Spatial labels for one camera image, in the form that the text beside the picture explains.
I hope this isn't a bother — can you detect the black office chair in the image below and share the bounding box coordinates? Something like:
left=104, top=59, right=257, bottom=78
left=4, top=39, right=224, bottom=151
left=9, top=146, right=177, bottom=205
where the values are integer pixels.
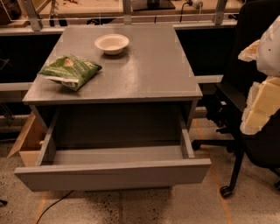
left=192, top=0, right=280, bottom=199

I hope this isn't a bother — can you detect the wooden workbench with metal frame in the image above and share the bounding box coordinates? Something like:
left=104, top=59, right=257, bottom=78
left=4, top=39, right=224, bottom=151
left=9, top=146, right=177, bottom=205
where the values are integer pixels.
left=0, top=0, right=247, bottom=36

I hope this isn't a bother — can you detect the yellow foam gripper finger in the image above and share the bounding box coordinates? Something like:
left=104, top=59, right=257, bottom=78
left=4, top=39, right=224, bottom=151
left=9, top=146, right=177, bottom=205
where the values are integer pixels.
left=240, top=76, right=280, bottom=135

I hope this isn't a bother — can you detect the white paper bowl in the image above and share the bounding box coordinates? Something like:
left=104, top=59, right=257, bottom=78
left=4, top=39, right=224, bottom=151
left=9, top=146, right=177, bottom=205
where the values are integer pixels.
left=94, top=34, right=130, bottom=55

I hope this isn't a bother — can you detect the cardboard box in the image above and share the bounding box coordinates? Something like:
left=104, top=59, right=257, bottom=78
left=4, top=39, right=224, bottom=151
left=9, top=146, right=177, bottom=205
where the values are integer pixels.
left=7, top=113, right=46, bottom=166

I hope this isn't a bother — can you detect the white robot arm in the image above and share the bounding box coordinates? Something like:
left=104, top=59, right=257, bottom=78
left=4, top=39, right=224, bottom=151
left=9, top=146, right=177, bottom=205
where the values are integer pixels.
left=238, top=16, right=280, bottom=135

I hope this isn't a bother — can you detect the grey top drawer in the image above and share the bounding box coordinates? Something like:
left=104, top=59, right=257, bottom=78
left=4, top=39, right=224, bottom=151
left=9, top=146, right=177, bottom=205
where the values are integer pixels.
left=15, top=108, right=211, bottom=192

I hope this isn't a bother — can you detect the grey drawer cabinet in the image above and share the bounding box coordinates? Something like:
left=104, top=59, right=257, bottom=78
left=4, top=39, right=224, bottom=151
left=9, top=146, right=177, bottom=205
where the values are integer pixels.
left=22, top=24, right=204, bottom=152

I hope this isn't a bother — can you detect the green chip bag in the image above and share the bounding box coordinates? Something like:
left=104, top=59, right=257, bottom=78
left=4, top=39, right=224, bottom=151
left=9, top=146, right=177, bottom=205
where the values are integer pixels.
left=38, top=56, right=102, bottom=91

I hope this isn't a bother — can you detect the black floor cable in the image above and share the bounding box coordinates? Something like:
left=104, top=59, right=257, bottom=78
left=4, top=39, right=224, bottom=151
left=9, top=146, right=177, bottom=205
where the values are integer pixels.
left=35, top=190, right=74, bottom=224

